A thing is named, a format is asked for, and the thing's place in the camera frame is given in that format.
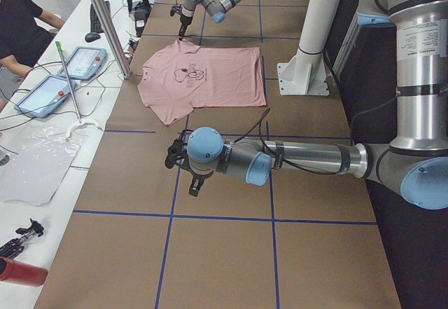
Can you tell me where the person in black shirt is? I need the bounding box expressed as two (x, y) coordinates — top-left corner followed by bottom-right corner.
(0, 0), (66, 113)

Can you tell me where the black computer mouse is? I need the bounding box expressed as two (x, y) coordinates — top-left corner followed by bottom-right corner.
(85, 32), (101, 43)

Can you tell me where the far blue teach pendant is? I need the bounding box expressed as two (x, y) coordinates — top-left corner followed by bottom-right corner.
(66, 46), (107, 81)

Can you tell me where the black keyboard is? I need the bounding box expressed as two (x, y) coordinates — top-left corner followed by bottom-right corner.
(90, 4), (104, 34)

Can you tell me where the near blue teach pendant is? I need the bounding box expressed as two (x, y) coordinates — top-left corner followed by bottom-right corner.
(15, 75), (71, 118)

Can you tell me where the clear plastic bag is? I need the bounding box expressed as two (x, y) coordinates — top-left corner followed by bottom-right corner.
(1, 126), (88, 207)

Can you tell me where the white pedestal column with base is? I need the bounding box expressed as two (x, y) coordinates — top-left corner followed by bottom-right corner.
(277, 0), (340, 96)

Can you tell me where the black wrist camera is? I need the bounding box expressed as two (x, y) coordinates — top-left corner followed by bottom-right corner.
(170, 5), (182, 17)
(164, 139), (190, 171)

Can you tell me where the aluminium frame post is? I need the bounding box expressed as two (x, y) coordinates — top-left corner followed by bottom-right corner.
(91, 0), (131, 79)

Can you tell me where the blue teach pendant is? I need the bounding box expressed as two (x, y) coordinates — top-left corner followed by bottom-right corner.
(66, 46), (107, 81)
(15, 75), (71, 118)

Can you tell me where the black small tripod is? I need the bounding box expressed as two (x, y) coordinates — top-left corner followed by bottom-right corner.
(1, 219), (44, 259)

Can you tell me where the black power adapter box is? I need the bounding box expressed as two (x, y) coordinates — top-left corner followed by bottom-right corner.
(134, 6), (151, 37)

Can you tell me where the metal rod with green tip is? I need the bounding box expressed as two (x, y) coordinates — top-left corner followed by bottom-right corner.
(55, 41), (82, 124)

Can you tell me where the pink Snoopy t-shirt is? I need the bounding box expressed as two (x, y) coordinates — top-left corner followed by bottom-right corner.
(138, 40), (266, 125)

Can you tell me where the red cylinder bottle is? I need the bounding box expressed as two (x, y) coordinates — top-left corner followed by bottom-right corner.
(1, 257), (48, 287)

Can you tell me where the white clothes hanger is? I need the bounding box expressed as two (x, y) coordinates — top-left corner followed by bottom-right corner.
(65, 118), (102, 139)

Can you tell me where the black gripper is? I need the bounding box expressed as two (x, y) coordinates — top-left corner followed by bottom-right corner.
(178, 15), (191, 41)
(189, 172), (209, 196)

